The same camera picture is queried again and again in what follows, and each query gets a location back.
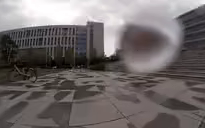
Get grey stone slab pavement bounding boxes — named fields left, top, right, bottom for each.
left=0, top=68, right=205, bottom=128

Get row of small trees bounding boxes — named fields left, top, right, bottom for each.
left=43, top=44, right=91, bottom=69

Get long white curved building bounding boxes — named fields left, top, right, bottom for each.
left=0, top=20, right=105, bottom=68

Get parked bicycle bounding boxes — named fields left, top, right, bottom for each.
left=7, top=63, right=39, bottom=84

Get wide stone stairs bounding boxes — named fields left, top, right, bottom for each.
left=156, top=48, right=205, bottom=83

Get tree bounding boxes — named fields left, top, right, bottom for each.
left=0, top=34, right=19, bottom=66

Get grey stepped building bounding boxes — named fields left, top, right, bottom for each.
left=174, top=3, right=205, bottom=52

